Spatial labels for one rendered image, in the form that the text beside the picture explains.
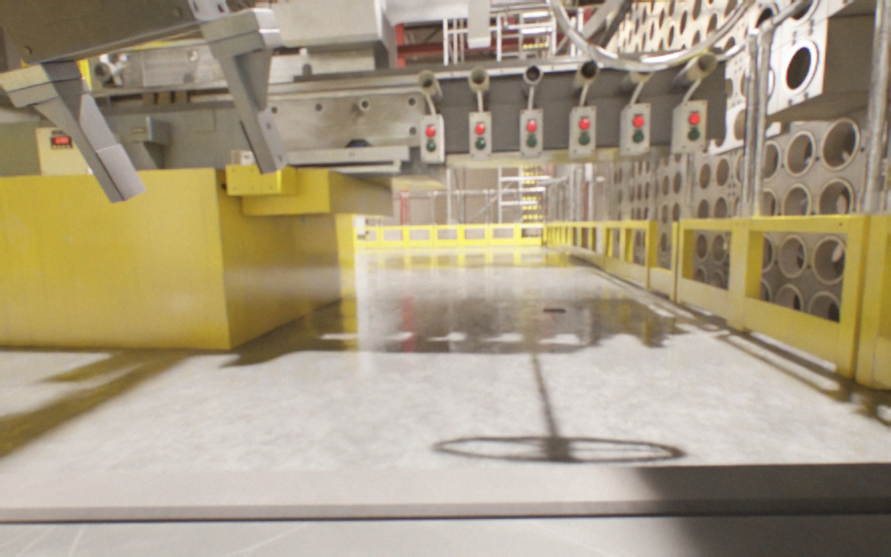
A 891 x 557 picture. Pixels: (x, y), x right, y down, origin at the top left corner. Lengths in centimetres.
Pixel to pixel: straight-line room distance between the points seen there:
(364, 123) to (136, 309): 103
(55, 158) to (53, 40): 193
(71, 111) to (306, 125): 147
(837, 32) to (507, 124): 140
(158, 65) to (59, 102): 194
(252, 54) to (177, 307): 139
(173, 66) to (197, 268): 101
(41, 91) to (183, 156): 173
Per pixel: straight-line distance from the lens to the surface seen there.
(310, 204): 155
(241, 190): 152
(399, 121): 175
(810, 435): 106
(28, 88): 45
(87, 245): 188
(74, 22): 40
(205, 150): 210
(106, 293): 186
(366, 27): 183
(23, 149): 270
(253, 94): 36
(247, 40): 35
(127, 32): 38
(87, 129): 44
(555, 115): 168
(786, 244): 326
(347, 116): 181
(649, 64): 97
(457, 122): 168
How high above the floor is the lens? 39
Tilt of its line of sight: 7 degrees down
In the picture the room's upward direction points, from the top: 1 degrees counter-clockwise
